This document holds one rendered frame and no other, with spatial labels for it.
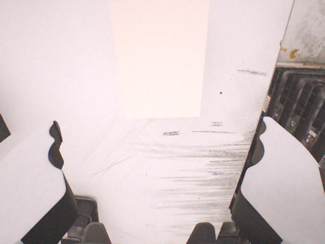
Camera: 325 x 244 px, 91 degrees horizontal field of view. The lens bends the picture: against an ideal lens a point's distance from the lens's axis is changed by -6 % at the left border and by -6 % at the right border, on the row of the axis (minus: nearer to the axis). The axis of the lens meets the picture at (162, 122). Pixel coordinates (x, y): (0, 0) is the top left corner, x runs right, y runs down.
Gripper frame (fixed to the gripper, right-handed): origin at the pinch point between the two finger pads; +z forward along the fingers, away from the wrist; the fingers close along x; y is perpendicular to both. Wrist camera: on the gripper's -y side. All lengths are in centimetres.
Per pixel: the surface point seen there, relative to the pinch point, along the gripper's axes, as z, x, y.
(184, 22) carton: 13.5, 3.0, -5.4
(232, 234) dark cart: 75, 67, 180
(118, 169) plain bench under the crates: 21.0, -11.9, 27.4
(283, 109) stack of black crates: 59, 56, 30
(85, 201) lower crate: 19.2, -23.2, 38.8
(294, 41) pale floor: 91, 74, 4
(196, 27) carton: 13.5, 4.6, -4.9
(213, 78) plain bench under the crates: 21.0, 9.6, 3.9
